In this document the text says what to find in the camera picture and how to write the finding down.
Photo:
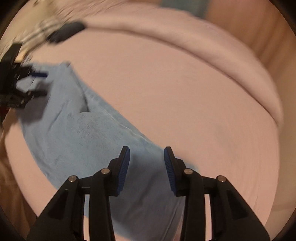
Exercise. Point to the pink bed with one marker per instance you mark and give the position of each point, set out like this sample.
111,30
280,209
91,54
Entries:
173,104

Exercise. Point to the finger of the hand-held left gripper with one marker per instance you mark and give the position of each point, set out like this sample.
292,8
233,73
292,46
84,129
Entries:
34,73
32,93

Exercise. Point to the dark blue folded cloth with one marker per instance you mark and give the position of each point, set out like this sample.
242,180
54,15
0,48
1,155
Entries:
67,31

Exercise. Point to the plaid pillow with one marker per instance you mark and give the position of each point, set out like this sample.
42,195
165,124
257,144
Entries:
44,26

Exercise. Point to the light blue denim pants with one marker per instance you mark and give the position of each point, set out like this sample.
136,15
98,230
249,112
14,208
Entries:
81,129

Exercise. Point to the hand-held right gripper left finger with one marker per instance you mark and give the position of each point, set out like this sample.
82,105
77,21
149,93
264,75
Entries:
123,168

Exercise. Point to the blue curtain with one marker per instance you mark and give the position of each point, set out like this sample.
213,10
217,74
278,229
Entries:
185,5

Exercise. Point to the pink duvet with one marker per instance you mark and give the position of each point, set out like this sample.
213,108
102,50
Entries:
208,46

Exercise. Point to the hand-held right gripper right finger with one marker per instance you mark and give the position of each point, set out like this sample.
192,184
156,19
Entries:
168,169

